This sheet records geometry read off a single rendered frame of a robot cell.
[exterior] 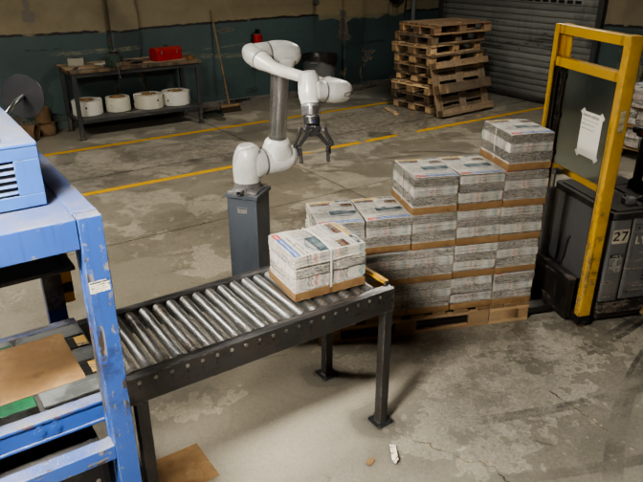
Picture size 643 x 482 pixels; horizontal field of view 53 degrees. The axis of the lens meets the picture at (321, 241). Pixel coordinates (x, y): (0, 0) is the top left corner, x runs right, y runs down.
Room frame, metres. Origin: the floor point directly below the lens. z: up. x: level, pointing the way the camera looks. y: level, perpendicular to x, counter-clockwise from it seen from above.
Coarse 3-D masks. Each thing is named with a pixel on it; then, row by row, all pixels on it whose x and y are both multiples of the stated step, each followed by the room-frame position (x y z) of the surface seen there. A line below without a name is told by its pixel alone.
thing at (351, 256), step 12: (312, 228) 2.89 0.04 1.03; (324, 228) 2.88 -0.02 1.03; (336, 228) 2.88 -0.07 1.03; (336, 240) 2.74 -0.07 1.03; (348, 240) 2.74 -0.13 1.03; (360, 240) 2.74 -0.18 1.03; (348, 252) 2.68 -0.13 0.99; (360, 252) 2.71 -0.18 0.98; (348, 264) 2.68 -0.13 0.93; (360, 264) 2.72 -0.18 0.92; (336, 276) 2.66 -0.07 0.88; (348, 276) 2.69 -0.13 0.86; (360, 276) 2.72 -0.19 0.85
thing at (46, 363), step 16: (0, 352) 2.15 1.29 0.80; (16, 352) 2.15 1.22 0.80; (32, 352) 2.15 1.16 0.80; (48, 352) 2.15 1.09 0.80; (64, 352) 2.15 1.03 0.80; (0, 368) 2.04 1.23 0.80; (16, 368) 2.04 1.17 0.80; (32, 368) 2.04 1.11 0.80; (48, 368) 2.04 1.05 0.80; (64, 368) 2.04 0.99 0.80; (80, 368) 2.04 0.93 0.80; (0, 384) 1.94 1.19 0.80; (16, 384) 1.94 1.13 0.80; (32, 384) 1.94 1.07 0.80; (48, 384) 1.94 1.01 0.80; (0, 400) 1.85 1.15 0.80; (16, 400) 1.85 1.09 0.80
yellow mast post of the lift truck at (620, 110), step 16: (624, 48) 3.64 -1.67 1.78; (640, 48) 3.62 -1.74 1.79; (624, 64) 3.62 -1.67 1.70; (624, 80) 3.61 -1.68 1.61; (624, 96) 3.61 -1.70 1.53; (624, 112) 3.61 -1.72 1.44; (608, 128) 3.68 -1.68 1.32; (624, 128) 3.62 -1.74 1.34; (608, 144) 3.63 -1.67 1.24; (608, 160) 3.61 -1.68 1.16; (608, 176) 3.61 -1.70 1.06; (608, 192) 3.61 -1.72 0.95; (608, 208) 3.62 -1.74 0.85; (592, 224) 3.63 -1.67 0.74; (592, 240) 3.61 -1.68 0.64; (592, 256) 3.61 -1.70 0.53; (592, 272) 3.61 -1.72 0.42; (592, 288) 3.62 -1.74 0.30; (576, 304) 3.64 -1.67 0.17
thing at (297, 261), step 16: (272, 240) 2.75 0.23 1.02; (288, 240) 2.73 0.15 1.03; (304, 240) 2.74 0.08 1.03; (272, 256) 2.77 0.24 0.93; (288, 256) 2.60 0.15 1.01; (304, 256) 2.57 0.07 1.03; (320, 256) 2.61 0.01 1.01; (272, 272) 2.78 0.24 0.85; (288, 272) 2.61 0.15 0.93; (304, 272) 2.57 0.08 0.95; (320, 272) 2.61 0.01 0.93; (304, 288) 2.58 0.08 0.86
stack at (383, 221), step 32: (320, 224) 3.43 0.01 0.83; (352, 224) 3.45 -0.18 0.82; (384, 224) 3.50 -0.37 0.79; (416, 224) 3.55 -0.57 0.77; (448, 224) 3.60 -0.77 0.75; (480, 224) 3.64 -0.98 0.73; (384, 256) 3.50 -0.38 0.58; (416, 256) 3.54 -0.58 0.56; (448, 256) 3.59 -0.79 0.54; (480, 256) 3.65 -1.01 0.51; (416, 288) 3.55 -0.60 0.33; (448, 288) 3.59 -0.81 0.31; (480, 288) 3.65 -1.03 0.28; (416, 320) 3.55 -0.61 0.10; (480, 320) 3.65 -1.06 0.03
